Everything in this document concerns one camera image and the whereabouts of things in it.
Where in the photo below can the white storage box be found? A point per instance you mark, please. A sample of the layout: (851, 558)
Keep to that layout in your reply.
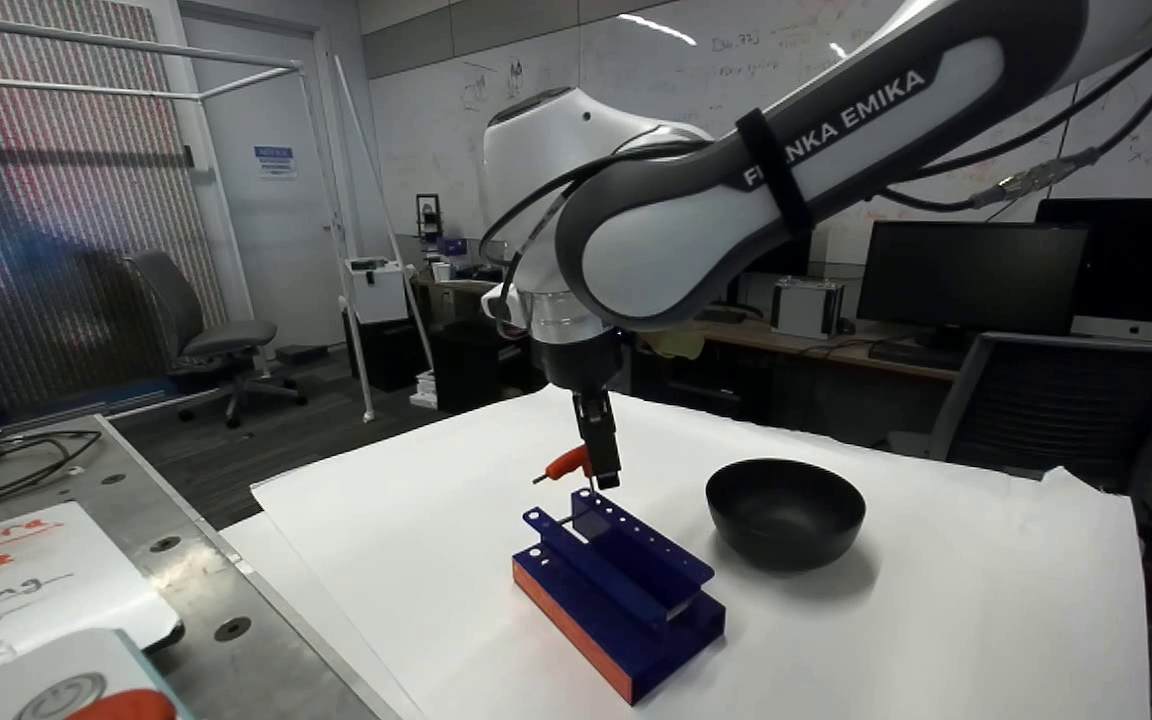
(376, 295)

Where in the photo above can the handwritten paper sheet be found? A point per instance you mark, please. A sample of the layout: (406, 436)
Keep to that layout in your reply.
(28, 585)

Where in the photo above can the white card with red disc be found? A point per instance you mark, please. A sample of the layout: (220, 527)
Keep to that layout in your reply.
(70, 682)

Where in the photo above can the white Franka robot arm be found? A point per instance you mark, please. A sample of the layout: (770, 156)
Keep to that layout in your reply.
(761, 187)

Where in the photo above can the wall whiteboard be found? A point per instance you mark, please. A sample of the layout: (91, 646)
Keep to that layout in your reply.
(496, 121)

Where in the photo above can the black computer monitor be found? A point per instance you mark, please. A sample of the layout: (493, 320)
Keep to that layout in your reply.
(1139, 261)
(970, 273)

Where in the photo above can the grey office chair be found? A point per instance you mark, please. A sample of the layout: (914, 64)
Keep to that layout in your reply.
(197, 334)

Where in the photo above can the blue holder with orange base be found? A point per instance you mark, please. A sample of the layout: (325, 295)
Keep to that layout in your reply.
(620, 602)

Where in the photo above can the black bowl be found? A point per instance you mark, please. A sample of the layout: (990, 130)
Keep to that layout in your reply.
(786, 514)

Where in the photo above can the blue door sign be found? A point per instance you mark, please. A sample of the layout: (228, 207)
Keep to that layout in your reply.
(275, 156)

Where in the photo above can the white pipe frame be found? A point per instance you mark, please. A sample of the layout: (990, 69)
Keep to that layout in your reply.
(202, 94)

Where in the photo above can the grey metal table frame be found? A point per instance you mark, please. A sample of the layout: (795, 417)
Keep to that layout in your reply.
(189, 574)

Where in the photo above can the wooden desk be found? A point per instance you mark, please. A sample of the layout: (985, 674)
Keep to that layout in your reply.
(859, 354)

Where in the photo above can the grey mesh chair back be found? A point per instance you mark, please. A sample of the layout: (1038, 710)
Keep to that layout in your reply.
(1069, 406)

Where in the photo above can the white paper table cover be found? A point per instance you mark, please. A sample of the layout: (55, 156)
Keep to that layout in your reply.
(951, 626)

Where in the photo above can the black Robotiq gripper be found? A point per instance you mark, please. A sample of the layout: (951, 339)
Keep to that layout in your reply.
(584, 361)

